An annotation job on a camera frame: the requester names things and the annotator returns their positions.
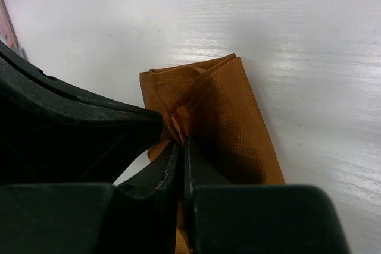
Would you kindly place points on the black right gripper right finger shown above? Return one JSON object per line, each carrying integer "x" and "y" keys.
{"x": 225, "y": 218}

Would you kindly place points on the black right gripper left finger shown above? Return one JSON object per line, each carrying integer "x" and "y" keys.
{"x": 137, "y": 216}

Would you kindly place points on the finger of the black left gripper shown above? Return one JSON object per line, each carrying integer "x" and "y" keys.
{"x": 54, "y": 132}

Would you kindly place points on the orange brown cloth napkin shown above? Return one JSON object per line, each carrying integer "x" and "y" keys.
{"x": 212, "y": 102}

